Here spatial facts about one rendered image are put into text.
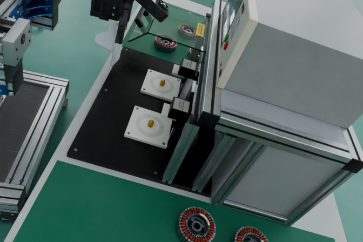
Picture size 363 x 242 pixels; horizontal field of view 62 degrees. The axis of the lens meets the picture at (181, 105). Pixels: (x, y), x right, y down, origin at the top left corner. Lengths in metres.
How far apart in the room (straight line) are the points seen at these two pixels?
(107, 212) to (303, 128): 0.58
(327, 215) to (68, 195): 0.88
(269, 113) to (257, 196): 0.30
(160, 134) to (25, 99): 1.06
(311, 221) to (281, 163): 0.37
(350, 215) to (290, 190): 1.57
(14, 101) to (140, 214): 1.20
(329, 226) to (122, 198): 0.72
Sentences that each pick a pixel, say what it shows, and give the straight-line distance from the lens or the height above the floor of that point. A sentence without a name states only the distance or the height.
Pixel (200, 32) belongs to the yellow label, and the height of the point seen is 1.07.
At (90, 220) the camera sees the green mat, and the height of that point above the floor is 0.75.
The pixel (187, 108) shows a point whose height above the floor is 0.92.
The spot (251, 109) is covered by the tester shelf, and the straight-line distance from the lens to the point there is 0.79.
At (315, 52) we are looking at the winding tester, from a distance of 0.77.
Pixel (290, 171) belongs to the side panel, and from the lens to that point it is 0.90.
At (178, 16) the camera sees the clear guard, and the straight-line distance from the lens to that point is 1.17.
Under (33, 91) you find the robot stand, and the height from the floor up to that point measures 0.21.
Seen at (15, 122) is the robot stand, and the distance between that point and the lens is 1.83.
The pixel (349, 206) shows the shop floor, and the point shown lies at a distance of 2.58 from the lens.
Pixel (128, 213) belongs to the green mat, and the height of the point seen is 0.75.
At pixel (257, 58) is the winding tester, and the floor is 1.23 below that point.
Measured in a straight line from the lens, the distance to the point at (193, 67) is 1.18.
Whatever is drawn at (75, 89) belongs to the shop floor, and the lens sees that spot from 2.31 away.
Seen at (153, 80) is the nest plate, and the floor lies 0.78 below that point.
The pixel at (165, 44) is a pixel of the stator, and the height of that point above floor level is 0.79.
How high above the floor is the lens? 1.58
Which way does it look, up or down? 41 degrees down
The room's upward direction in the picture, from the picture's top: 23 degrees clockwise
